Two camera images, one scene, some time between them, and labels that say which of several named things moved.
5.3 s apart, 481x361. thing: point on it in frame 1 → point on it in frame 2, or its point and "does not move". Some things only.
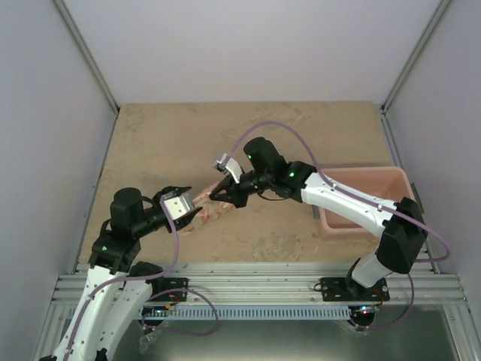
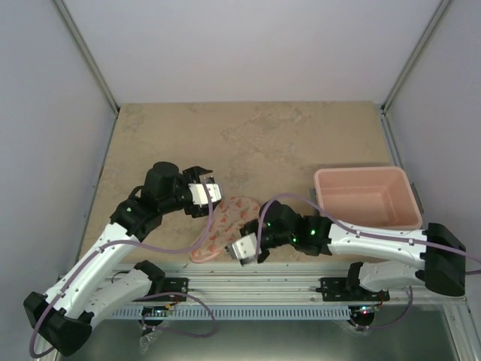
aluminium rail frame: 279,285 does not move
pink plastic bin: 385,181 does not move
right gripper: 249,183 → 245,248
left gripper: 168,190 → 195,172
